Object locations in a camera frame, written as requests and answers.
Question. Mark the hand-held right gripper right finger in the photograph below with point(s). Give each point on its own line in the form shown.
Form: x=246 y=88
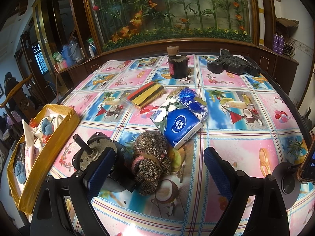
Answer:
x=217 y=172

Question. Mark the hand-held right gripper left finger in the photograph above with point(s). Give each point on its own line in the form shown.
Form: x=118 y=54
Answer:
x=101 y=174

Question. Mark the yellow-rimmed white tray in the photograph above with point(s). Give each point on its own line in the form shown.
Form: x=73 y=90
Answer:
x=49 y=167

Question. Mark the brown knit hat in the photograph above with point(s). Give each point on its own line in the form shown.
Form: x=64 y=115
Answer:
x=150 y=152

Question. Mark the blue cloth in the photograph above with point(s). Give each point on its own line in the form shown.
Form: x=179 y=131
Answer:
x=21 y=174
x=47 y=125

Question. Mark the white plastic bag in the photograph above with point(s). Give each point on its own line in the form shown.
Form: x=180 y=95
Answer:
x=29 y=132

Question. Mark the red plastic bag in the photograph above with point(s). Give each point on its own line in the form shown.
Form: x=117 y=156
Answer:
x=32 y=123

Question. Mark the striped colour packet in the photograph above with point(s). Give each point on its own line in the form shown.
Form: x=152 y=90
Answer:
x=146 y=95

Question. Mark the black motor with shaft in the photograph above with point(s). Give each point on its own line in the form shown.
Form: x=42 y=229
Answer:
x=98 y=142

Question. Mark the blue tissue packet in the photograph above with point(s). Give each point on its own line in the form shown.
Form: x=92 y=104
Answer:
x=182 y=127

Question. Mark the white cloth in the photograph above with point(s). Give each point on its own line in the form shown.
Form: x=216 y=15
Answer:
x=55 y=120

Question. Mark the pink tissue packet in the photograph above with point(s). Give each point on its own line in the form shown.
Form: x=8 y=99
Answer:
x=32 y=157

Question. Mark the shiny blue packet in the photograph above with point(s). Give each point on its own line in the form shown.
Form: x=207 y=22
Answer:
x=193 y=103

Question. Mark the floral tissue packet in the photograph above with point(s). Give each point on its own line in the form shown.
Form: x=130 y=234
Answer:
x=162 y=115

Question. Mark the wooden chair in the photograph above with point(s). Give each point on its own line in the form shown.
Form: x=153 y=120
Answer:
x=24 y=103

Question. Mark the black plastic gadget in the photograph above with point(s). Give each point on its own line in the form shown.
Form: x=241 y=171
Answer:
x=231 y=64

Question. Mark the black cylinder canister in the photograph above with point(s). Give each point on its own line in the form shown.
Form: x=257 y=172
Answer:
x=178 y=66

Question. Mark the pink box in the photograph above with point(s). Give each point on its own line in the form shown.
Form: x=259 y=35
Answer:
x=61 y=66

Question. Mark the blue thermos flask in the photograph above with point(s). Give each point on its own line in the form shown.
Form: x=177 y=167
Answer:
x=66 y=55

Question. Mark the white spray bottle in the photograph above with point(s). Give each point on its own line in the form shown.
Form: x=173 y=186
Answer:
x=91 y=50

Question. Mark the green packet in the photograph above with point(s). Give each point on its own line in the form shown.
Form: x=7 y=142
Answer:
x=57 y=57

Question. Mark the grey thermos flask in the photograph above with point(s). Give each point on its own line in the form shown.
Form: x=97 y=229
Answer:
x=76 y=51

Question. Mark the brown tape roll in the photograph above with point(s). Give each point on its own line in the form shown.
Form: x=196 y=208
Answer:
x=172 y=50

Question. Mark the green bag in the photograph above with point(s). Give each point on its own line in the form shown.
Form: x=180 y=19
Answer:
x=90 y=40

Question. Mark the purple bottle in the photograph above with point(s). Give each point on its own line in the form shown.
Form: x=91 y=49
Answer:
x=276 y=41
x=281 y=43

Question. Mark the glass flower display tank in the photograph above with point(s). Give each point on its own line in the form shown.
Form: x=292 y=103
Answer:
x=172 y=9

